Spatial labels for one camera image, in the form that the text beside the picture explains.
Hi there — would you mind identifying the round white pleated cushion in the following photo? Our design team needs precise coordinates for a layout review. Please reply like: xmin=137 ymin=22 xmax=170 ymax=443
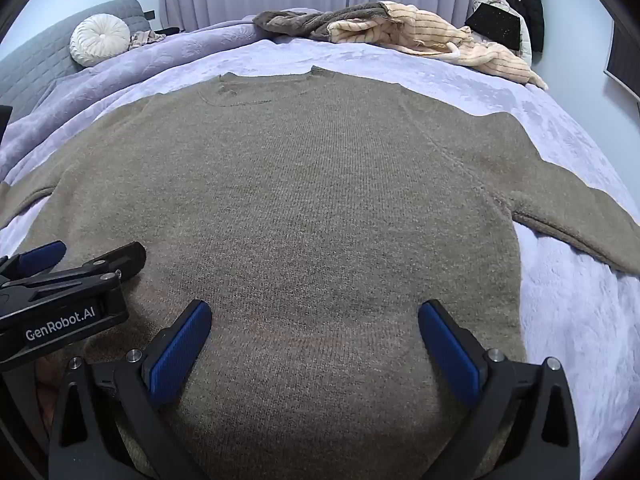
xmin=70 ymin=13 xmax=131 ymax=67

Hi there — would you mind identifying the olive brown knit sweater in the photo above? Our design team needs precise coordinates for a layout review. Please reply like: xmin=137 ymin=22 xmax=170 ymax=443
xmin=1 ymin=68 xmax=639 ymax=479

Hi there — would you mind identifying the cream striped knit garment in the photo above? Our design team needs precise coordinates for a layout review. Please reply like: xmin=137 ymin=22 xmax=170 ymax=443
xmin=328 ymin=1 xmax=548 ymax=90

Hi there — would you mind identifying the white puffer jacket black panel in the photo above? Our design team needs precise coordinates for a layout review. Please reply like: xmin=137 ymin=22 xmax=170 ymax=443
xmin=465 ymin=0 xmax=533 ymax=66

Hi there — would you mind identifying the beige patterned cloth by pillow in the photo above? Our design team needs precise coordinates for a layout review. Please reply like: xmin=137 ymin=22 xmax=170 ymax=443
xmin=128 ymin=30 xmax=166 ymax=50

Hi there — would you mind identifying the grey-brown fuzzy garment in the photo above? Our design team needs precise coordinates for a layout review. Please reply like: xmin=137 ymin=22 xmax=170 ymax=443
xmin=253 ymin=2 xmax=388 ymax=41

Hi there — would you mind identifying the dark wall-mounted screen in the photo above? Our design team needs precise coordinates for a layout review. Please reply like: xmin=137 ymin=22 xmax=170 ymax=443
xmin=604 ymin=23 xmax=640 ymax=101

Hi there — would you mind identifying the grey quilted headboard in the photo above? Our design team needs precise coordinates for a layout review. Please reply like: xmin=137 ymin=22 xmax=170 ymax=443
xmin=0 ymin=0 xmax=151 ymax=122

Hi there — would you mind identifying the lavender plush bed blanket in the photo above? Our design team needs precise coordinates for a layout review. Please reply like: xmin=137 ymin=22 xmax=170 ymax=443
xmin=1 ymin=20 xmax=639 ymax=479

